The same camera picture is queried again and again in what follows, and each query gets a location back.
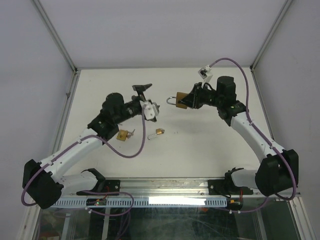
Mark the aluminium front rail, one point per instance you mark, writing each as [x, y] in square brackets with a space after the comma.
[166, 187]

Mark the silver key set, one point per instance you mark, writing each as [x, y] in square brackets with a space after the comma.
[130, 134]

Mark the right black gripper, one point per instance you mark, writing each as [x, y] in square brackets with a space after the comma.
[192, 100]

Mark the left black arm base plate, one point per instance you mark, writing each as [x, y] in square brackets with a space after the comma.
[102, 188]

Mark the small brass padlock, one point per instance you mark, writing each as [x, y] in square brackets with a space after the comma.
[158, 132]

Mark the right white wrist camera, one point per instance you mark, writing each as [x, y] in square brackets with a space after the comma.
[206, 74]

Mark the large brass padlock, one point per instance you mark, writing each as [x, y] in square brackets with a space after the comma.
[122, 135]
[179, 96]

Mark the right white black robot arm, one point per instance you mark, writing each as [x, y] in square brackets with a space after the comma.
[278, 168]

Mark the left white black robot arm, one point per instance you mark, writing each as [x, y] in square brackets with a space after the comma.
[45, 182]

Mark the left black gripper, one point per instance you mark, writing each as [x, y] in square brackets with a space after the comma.
[140, 90]

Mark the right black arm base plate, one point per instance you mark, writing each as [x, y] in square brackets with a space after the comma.
[220, 187]

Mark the slotted grey cable duct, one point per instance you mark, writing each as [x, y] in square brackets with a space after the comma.
[141, 202]

